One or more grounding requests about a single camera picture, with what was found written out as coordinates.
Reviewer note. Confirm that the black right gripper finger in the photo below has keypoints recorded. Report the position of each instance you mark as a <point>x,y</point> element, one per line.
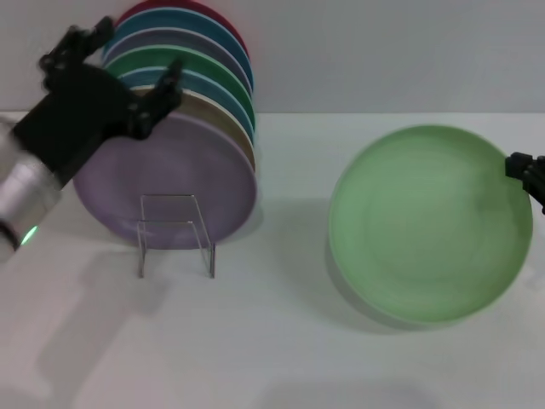
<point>534,174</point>

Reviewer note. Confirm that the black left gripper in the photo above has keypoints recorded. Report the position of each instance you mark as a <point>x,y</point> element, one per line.
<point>81,115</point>

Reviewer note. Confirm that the light green plate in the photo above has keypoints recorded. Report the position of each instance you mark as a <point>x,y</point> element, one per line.
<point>426,230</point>

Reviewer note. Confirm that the dark green plate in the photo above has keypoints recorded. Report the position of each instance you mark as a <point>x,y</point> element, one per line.
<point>170,57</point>

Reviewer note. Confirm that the grey lavender plate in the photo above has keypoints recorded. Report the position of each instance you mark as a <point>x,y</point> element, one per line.
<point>170,37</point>

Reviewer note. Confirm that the teal blue plate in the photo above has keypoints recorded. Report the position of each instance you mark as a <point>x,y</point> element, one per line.
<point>170,19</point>

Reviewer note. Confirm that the red plate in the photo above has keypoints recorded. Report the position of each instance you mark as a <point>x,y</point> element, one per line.
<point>170,4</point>

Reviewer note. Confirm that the light blue plate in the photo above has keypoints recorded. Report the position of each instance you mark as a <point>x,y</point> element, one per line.
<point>213,91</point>

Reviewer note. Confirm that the purple plate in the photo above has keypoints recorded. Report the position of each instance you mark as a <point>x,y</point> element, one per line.
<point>179,170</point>

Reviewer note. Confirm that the tan plate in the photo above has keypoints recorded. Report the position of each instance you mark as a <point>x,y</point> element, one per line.
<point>221,123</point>

